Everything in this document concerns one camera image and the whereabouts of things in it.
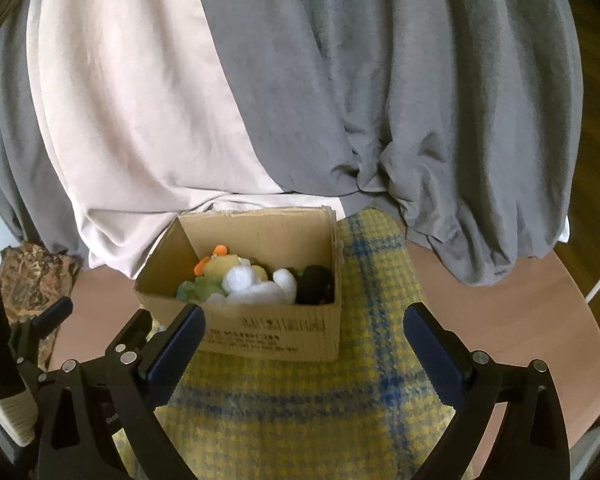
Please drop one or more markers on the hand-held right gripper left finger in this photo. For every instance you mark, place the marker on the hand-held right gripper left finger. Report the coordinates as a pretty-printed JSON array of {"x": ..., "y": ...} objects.
[{"x": 177, "y": 355}]

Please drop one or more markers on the brown patterned cloth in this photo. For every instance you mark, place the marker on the brown patterned cloth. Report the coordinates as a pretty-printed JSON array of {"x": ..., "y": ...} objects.
[{"x": 30, "y": 275}]

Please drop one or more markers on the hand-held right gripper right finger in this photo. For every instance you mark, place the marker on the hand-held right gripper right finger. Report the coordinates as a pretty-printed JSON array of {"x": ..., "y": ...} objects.
[{"x": 435, "y": 355}]

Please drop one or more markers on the white bed sheet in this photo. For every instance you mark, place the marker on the white bed sheet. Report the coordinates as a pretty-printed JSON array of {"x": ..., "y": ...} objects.
[{"x": 130, "y": 110}]

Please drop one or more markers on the light green plush toy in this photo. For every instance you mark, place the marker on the light green plush toy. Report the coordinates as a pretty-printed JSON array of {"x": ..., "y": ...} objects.
[{"x": 197, "y": 290}]

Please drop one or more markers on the dark plush toy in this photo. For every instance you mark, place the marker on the dark plush toy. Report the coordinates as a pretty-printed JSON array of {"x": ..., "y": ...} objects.
[{"x": 316, "y": 282}]

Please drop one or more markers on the yellow and blue plaid mat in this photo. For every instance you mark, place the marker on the yellow and blue plaid mat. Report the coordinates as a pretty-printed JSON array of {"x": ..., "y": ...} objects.
[{"x": 290, "y": 410}]

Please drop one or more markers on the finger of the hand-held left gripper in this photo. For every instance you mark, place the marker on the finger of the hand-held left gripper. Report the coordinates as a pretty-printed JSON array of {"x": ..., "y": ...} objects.
[
  {"x": 135, "y": 330},
  {"x": 52, "y": 315}
]

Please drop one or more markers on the white plush toy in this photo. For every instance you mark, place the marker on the white plush toy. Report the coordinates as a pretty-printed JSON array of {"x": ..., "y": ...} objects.
[
  {"x": 286, "y": 285},
  {"x": 242, "y": 277}
]

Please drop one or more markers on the cardboard box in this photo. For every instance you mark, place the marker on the cardboard box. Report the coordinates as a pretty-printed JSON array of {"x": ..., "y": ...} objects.
[{"x": 280, "y": 330}]

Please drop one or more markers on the grey blanket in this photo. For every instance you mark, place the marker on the grey blanket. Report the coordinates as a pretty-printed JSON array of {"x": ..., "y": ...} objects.
[{"x": 380, "y": 85}]

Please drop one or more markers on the yellow-green plush toy orange parts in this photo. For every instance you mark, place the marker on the yellow-green plush toy orange parts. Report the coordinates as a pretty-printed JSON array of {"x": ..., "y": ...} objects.
[{"x": 220, "y": 266}]

